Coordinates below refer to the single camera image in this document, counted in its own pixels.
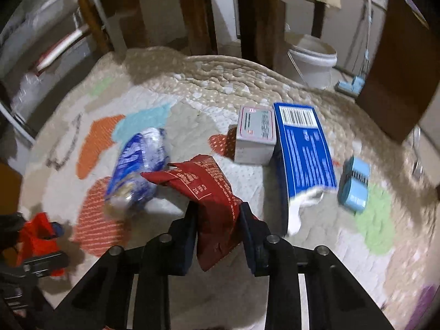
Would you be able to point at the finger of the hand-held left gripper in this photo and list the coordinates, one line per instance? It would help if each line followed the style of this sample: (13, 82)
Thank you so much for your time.
(12, 230)
(44, 264)

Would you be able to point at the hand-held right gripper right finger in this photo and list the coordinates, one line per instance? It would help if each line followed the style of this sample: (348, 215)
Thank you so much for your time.
(256, 247)

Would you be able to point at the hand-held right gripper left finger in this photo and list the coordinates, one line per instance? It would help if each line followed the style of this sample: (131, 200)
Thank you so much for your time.
(187, 244)

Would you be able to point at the red cardboard packet box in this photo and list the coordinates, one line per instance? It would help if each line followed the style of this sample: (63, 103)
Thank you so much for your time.
(37, 230)

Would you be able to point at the red snack packet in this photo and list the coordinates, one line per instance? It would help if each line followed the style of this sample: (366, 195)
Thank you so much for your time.
(213, 213)

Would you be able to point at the large blue cardboard box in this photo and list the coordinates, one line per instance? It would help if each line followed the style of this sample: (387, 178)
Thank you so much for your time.
(302, 158)

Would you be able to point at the blue white crumpled packet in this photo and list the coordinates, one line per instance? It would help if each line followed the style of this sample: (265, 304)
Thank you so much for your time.
(137, 168)

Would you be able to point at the grey box with pink border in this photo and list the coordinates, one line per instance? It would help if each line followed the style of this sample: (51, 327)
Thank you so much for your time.
(254, 144)

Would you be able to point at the beige quilted heart-print cushion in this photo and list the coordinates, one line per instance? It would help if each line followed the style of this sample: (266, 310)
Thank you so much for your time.
(206, 86)

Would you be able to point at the white plastic bucket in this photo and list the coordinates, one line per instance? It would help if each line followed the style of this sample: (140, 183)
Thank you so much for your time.
(312, 68)

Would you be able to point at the blue sponge mop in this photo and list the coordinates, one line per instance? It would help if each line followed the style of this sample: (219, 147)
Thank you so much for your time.
(355, 84)

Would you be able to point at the dark wooden chair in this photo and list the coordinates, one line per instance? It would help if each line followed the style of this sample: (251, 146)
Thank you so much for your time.
(395, 75)

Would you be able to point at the grey kitchen base cabinets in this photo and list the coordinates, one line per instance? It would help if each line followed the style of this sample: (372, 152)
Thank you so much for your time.
(380, 27)

